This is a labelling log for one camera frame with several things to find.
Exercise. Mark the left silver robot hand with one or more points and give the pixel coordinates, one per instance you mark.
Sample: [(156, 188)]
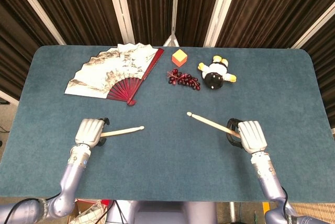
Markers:
[(89, 132)]

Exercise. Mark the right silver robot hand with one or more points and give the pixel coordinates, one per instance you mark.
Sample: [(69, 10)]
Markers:
[(251, 136)]

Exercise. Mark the pale wooden drumstick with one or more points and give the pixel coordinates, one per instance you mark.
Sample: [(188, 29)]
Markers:
[(209, 123), (123, 131)]

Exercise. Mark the right lavender robot arm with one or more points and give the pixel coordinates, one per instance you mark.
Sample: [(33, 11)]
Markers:
[(269, 182)]

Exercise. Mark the left lavender robot arm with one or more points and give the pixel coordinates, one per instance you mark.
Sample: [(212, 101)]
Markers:
[(70, 171)]

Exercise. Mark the painted paper fan red ribs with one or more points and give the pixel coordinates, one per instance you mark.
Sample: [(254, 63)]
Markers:
[(115, 69)]

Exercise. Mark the black white yellow plush toy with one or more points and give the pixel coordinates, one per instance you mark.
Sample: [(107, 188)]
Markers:
[(216, 76)]

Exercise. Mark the cardboard box with checked cloth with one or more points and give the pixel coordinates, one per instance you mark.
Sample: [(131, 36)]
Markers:
[(89, 212)]

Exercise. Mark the blue felt table cover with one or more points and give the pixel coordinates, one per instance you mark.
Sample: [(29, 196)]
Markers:
[(167, 161)]

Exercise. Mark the dark red grape bunch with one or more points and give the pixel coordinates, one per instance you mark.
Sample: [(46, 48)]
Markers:
[(183, 78)]

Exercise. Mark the orange and yellow cube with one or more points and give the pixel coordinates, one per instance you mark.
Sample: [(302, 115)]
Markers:
[(179, 59)]

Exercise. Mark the lavender robot torso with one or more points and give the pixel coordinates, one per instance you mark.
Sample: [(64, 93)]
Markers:
[(167, 213)]

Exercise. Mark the dark brown pleated curtain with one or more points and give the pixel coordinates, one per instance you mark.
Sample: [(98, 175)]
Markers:
[(78, 6)]

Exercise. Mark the thin white pole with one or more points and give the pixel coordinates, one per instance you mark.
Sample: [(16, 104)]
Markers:
[(174, 4)]

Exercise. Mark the white frame post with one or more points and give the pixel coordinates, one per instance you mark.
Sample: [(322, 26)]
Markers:
[(36, 9), (222, 6), (120, 6), (314, 27)]

